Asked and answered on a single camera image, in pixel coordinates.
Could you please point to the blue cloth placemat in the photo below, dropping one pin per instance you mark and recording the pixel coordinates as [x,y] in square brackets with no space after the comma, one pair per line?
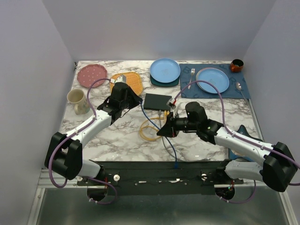
[196,92]

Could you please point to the silver fork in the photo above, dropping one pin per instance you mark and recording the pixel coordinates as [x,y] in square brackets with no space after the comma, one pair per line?
[192,73]

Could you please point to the brown lacquer cup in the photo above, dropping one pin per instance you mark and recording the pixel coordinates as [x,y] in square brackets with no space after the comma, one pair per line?
[236,65]

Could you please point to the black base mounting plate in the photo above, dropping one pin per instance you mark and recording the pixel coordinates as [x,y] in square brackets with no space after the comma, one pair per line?
[162,178]

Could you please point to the silver spoon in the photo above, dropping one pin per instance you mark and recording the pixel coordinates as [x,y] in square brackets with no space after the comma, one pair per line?
[239,88]

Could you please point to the cream ceramic mug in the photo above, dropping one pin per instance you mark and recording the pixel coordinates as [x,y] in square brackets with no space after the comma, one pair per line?
[78,99]

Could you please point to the light blue plate on placemat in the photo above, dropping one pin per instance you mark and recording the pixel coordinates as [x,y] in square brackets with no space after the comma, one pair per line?
[215,77]

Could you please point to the dark teal square plate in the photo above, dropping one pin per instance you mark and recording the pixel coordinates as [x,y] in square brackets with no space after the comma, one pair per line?
[164,85]

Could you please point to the pink dotted plate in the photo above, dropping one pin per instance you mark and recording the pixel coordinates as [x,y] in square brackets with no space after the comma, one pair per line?
[90,73]

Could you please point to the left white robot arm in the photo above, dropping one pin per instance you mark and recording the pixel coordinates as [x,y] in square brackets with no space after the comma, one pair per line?
[65,152]

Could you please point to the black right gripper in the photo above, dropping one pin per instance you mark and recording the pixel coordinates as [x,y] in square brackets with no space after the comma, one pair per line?
[169,128]

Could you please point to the blue star shaped dish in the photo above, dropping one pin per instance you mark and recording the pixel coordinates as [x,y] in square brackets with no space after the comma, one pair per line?
[234,155]

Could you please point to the black network switch box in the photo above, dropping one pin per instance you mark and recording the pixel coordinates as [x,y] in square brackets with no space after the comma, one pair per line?
[156,102]

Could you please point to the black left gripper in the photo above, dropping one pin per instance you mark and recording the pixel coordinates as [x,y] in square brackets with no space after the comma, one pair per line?
[136,99]

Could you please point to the light blue plate on stack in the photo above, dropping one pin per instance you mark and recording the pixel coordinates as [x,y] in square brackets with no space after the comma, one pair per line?
[165,70]

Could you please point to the orange woven square mat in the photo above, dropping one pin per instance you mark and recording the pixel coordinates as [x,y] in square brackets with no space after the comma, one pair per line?
[132,79]

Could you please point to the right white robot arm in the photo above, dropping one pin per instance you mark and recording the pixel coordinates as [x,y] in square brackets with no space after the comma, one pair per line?
[272,164]

